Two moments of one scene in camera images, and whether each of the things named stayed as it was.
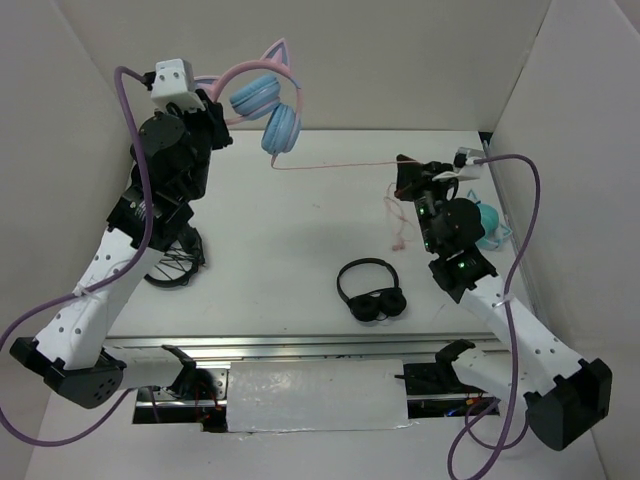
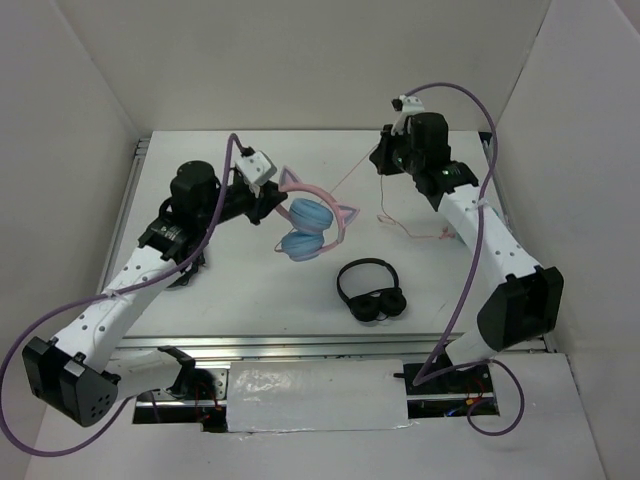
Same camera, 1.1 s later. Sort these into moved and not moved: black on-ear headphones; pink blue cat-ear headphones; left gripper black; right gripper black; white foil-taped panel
Moved: left gripper black; pink blue cat-ear headphones; right gripper black
Not moved: white foil-taped panel; black on-ear headphones
